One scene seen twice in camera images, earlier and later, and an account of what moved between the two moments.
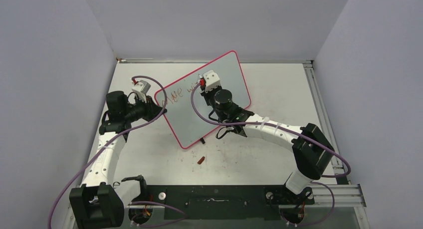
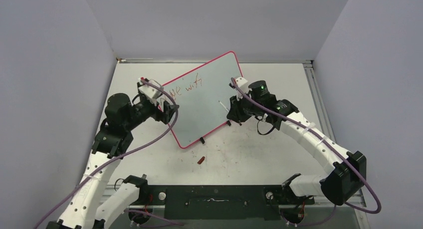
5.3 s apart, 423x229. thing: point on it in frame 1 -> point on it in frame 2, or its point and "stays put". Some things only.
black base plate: [225, 202] stays put
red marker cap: [199, 161] stays put
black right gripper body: [209, 97] -> [244, 108]
